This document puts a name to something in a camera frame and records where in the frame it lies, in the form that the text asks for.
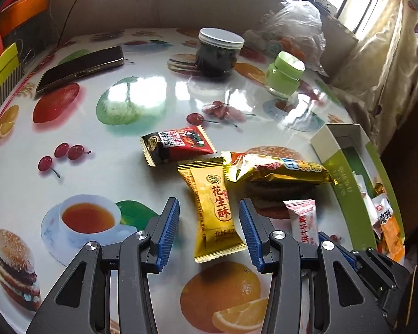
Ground pink and white snack packet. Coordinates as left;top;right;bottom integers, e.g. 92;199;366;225
283;199;320;248

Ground cream patterned curtain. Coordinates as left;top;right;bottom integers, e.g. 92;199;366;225
329;0;418;155

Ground fruit print table cover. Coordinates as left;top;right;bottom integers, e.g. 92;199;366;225
0;27;380;334

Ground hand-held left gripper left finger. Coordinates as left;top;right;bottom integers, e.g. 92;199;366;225
26;197;180;334

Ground black smartphone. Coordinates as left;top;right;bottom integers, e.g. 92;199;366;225
35;45;125;95

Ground dark jar with white lid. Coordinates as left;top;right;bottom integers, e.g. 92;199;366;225
194;28;245;79

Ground yellow peanut candy packet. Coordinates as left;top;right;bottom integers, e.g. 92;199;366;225
177;156;249;265

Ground yellow green box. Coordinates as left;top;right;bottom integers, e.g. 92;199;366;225
0;43;20;102

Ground red and black snack packet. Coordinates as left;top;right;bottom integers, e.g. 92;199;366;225
140;125;217;168

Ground orange storage box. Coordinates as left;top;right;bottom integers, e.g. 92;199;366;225
0;0;50;40

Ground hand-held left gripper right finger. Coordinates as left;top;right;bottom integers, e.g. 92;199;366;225
239;198;391;334

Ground green plastic jar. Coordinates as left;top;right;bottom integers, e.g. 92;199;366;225
265;51;306;99

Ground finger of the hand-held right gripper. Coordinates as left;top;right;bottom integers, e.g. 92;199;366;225
318;230;359;268
352;248;411;293

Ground clear plastic bag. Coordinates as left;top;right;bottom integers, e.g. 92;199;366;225
243;0;331;77

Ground long gold snack bar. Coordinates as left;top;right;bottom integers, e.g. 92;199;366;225
221;151;336;186

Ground orange and white snack packet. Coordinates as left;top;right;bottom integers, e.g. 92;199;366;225
372;195;405;262

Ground orange packet in bag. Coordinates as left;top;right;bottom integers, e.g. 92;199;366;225
280;36;306;60

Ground green and white cardboard box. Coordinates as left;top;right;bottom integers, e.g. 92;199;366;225
310;123;405;266

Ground red and white snack packet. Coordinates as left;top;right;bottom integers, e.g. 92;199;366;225
354;174;377;224

